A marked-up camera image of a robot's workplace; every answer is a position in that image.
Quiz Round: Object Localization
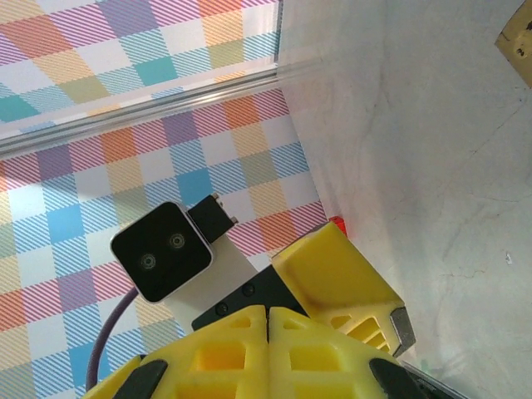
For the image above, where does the red padlock tag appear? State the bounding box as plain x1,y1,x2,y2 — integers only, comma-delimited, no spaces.
328,214,349,239

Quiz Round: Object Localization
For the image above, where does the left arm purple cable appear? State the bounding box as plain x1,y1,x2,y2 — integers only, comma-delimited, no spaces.
85,286,140,394

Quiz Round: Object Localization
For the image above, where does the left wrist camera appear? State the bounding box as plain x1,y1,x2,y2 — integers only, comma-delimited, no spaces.
110,193,259,329

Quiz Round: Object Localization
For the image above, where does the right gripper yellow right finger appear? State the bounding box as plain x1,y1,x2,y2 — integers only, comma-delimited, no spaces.
268,306,436,399

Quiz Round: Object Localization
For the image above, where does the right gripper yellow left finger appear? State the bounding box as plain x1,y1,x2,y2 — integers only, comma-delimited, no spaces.
82,304,271,399

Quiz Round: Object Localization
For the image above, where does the aluminium frame post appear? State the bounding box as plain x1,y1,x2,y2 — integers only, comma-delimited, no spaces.
0,57,329,161

